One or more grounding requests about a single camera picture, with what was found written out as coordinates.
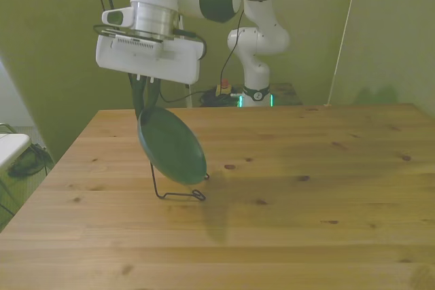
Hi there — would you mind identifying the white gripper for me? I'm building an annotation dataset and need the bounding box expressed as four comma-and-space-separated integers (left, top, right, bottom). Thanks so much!
95, 33, 202, 122

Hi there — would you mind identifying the green round plate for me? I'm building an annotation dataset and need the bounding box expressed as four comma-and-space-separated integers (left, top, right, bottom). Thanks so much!
137, 106, 209, 185

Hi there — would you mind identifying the red emergency stop button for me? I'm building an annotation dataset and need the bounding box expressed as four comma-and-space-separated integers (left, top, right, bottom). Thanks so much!
216, 78, 232, 98

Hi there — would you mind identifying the dark bag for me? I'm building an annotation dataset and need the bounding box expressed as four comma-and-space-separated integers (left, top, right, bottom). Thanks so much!
7, 143, 54, 179

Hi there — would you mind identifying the small wooden side table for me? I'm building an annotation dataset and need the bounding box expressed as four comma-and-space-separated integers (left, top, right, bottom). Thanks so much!
267, 81, 304, 107

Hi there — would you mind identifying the white folding table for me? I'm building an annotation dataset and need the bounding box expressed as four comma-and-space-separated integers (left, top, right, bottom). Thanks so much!
0, 122, 32, 170

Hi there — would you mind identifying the flat grey wrist camera box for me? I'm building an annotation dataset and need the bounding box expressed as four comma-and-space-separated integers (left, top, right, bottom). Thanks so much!
100, 29, 164, 56

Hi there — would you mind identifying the black cable pile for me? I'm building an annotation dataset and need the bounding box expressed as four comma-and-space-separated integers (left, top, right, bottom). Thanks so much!
198, 88, 239, 108

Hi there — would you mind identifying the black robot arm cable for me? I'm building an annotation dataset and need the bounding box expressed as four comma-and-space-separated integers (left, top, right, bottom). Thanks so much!
220, 6, 246, 90

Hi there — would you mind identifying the black wire plate stand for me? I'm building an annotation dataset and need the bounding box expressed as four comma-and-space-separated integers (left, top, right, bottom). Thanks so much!
149, 162, 211, 202

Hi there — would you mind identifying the thin white cord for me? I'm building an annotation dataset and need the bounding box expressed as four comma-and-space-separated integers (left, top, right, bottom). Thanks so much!
327, 0, 362, 107

